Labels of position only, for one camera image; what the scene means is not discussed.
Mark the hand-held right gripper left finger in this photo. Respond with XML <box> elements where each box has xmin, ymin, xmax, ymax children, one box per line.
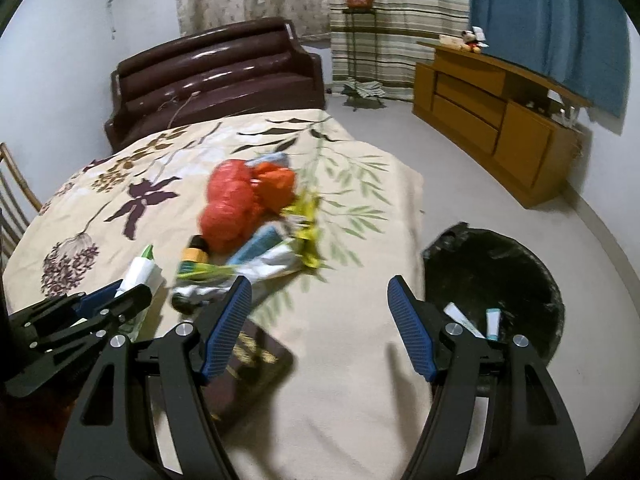
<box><xmin>55</xmin><ymin>275</ymin><xmax>253</xmax><ymax>480</ymax></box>

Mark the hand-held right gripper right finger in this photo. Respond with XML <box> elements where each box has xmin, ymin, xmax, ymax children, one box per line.
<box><xmin>387</xmin><ymin>275</ymin><xmax>586</xmax><ymax>480</ymax></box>

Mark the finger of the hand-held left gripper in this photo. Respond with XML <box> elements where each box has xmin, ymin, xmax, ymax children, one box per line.
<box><xmin>10</xmin><ymin>282</ymin><xmax>123</xmax><ymax>336</ymax></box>
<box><xmin>5</xmin><ymin>285</ymin><xmax>153</xmax><ymax>396</ymax></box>

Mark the white green tube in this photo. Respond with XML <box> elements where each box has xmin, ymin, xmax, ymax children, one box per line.
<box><xmin>117</xmin><ymin>244</ymin><xmax>163</xmax><ymax>341</ymax></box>

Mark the light blue tube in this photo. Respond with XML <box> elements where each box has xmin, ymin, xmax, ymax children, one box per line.
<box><xmin>227</xmin><ymin>224</ymin><xmax>291</xmax><ymax>266</ymax></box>

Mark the black trash bin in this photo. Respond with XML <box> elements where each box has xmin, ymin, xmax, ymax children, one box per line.
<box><xmin>422</xmin><ymin>222</ymin><xmax>566</xmax><ymax>366</ymax></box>

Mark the yellow banded dark bottle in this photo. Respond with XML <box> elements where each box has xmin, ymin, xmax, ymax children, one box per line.
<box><xmin>171</xmin><ymin>234</ymin><xmax>211</xmax><ymax>313</ymax></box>

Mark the floral beige blanket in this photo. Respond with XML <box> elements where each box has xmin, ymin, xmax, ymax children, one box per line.
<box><xmin>2</xmin><ymin>108</ymin><xmax>436</xmax><ymax>480</ymax></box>

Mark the red plastic bag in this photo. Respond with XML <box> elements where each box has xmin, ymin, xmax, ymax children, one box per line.
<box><xmin>199</xmin><ymin>159</ymin><xmax>266</xmax><ymax>253</ymax></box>

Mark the yellow wrapper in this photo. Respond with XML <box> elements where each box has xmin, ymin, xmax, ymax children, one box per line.
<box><xmin>280</xmin><ymin>191</ymin><xmax>323</xmax><ymax>268</ymax></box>

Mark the wooden chair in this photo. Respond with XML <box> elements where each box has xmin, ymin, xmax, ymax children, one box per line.
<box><xmin>0</xmin><ymin>142</ymin><xmax>43</xmax><ymax>261</ymax></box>

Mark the wooden cabinet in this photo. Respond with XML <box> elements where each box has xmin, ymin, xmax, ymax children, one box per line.
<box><xmin>412</xmin><ymin>40</ymin><xmax>593</xmax><ymax>208</ymax></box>

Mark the dark red leather sofa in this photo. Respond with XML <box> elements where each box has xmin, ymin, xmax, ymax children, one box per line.
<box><xmin>104</xmin><ymin>16</ymin><xmax>327</xmax><ymax>153</ymax></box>

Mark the folded striped cloth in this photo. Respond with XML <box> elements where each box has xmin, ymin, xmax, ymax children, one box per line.
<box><xmin>345</xmin><ymin>79</ymin><xmax>386</xmax><ymax>98</ymax></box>

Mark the white router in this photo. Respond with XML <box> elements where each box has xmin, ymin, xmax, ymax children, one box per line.
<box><xmin>550</xmin><ymin>92</ymin><xmax>583</xmax><ymax>126</ymax></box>

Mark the plush toy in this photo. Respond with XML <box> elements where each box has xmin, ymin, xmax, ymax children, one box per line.
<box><xmin>457</xmin><ymin>27</ymin><xmax>486</xmax><ymax>55</ymax></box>

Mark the striped curtain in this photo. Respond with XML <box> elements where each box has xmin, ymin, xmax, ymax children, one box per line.
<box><xmin>325</xmin><ymin>0</ymin><xmax>471</xmax><ymax>103</ymax></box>

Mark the metal plant stand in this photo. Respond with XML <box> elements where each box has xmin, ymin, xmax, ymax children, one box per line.
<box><xmin>342</xmin><ymin>7</ymin><xmax>386</xmax><ymax>111</ymax></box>

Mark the blue curtain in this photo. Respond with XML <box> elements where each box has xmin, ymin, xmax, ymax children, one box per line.
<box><xmin>465</xmin><ymin>0</ymin><xmax>631</xmax><ymax>133</ymax></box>

